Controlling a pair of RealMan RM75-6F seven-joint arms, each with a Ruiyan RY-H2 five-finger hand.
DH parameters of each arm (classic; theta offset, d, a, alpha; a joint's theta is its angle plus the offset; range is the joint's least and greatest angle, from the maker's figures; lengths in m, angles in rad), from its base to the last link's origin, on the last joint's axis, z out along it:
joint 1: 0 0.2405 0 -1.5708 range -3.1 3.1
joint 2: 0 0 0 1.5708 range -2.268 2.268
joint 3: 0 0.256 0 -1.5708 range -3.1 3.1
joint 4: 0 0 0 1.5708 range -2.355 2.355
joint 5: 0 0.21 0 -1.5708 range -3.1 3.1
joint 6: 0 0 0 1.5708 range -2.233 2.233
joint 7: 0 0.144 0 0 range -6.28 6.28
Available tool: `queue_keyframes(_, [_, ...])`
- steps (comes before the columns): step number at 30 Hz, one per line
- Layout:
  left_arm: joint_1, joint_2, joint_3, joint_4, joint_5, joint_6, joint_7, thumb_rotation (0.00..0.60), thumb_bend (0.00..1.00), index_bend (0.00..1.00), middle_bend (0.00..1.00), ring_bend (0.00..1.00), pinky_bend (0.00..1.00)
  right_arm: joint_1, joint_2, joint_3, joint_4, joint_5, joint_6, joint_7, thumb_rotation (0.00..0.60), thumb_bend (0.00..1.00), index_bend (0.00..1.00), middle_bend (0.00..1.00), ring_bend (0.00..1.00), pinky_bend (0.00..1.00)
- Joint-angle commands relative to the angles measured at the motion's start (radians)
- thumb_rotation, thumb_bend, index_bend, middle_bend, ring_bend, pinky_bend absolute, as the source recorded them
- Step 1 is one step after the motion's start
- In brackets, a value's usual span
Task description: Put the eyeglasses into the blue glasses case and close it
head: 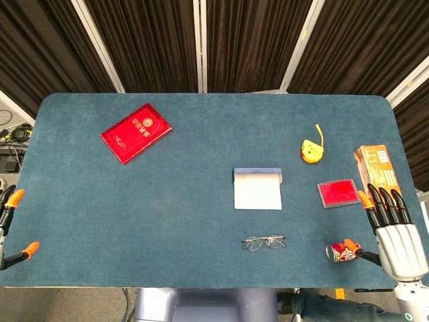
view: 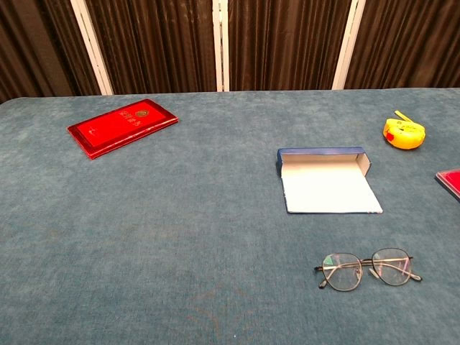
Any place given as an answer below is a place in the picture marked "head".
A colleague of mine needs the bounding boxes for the red ink pad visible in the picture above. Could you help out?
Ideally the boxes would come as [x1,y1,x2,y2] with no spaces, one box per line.
[316,178,362,209]

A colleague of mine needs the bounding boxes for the red soda can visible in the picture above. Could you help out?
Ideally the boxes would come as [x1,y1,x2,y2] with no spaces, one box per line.
[325,241,362,264]

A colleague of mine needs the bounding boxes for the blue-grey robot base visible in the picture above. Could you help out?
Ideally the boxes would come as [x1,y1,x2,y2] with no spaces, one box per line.
[133,287,280,322]

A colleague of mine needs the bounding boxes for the teal table cloth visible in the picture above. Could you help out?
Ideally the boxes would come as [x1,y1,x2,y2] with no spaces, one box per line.
[0,93,429,289]

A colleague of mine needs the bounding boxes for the yellow tape measure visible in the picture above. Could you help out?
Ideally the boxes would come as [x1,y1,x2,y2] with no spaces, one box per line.
[300,123,325,164]

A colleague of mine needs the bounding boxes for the red certificate book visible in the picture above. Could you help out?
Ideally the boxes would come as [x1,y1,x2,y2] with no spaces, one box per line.
[99,103,174,166]

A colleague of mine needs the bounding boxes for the black shoe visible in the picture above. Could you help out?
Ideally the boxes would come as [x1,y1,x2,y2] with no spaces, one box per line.
[277,291,298,315]

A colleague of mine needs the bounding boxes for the black power adapter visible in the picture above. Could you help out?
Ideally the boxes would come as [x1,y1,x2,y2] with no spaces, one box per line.
[0,147,26,172]

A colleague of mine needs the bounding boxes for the dark brown curtain panel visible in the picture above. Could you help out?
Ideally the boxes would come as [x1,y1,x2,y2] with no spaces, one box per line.
[391,93,429,193]
[83,0,198,94]
[0,0,117,118]
[288,0,429,98]
[206,0,314,94]

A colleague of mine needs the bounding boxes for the blue jeans leg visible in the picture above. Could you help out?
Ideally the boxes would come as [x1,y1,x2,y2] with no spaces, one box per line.
[291,290,403,322]

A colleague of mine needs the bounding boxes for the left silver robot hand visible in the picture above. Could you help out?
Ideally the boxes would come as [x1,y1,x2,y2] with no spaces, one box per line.
[0,183,40,271]

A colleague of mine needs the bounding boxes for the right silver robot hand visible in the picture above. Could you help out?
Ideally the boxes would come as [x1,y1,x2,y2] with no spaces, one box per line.
[344,182,429,282]

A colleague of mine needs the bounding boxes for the blue glasses case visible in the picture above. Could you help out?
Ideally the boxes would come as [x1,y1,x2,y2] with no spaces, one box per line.
[233,166,284,211]

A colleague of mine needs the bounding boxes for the orange carton box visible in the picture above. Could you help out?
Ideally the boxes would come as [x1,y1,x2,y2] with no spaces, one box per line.
[353,144,405,203]

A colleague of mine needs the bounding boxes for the black yellow cable bundle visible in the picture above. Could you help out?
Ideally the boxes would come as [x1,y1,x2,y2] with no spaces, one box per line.
[0,122,34,144]

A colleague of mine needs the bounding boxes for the thin-framed eyeglasses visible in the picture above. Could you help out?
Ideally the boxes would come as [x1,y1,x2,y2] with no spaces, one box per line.
[241,233,288,252]

